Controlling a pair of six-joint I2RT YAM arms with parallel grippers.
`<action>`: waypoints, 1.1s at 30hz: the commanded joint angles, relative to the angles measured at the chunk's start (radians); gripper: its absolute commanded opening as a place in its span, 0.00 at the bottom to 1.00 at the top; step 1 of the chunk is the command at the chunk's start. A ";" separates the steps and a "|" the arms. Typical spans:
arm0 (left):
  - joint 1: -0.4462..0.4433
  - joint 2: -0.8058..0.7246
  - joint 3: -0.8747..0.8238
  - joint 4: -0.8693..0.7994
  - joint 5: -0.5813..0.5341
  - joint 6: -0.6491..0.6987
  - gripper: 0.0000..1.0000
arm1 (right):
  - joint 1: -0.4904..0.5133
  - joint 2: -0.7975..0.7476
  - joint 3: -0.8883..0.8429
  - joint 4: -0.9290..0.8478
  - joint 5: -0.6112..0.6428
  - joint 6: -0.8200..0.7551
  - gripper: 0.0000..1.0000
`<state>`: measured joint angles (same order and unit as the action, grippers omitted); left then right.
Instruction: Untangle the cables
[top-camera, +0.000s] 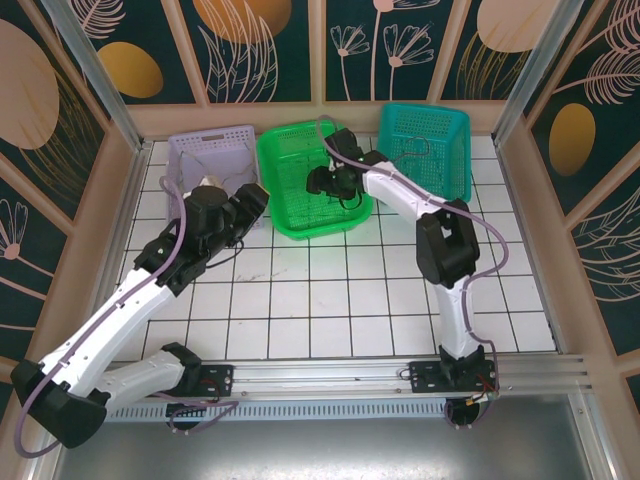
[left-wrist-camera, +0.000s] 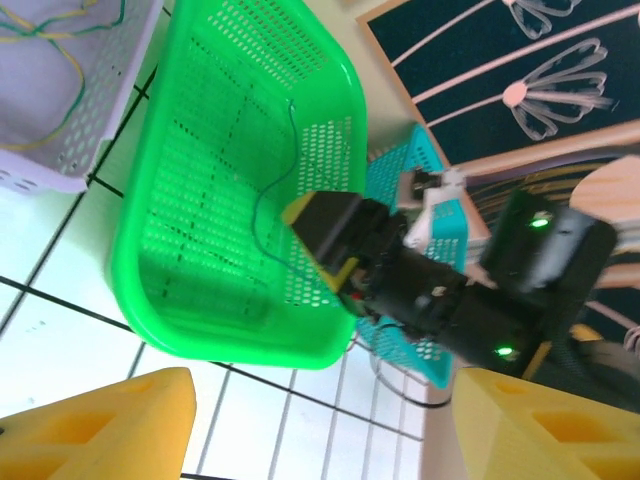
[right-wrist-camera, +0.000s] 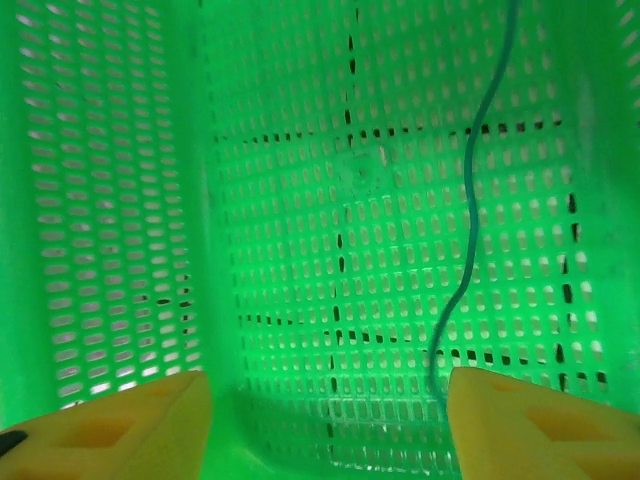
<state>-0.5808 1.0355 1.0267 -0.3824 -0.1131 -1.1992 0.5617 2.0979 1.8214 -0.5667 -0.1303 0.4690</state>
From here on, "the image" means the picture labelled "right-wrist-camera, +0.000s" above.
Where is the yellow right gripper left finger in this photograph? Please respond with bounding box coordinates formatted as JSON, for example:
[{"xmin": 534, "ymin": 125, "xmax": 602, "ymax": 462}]
[{"xmin": 0, "ymin": 372, "xmax": 214, "ymax": 480}]

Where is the yellow-green wire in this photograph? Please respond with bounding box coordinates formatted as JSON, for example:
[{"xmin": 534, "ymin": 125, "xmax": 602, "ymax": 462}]
[{"xmin": 427, "ymin": 0, "xmax": 521, "ymax": 416}]

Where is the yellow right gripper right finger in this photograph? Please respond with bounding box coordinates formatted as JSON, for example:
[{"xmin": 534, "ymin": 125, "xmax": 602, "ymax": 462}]
[{"xmin": 447, "ymin": 367, "xmax": 640, "ymax": 480}]

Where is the green plastic basket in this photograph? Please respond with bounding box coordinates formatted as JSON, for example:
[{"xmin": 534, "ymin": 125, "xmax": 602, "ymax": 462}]
[{"xmin": 0, "ymin": 0, "xmax": 640, "ymax": 480}]

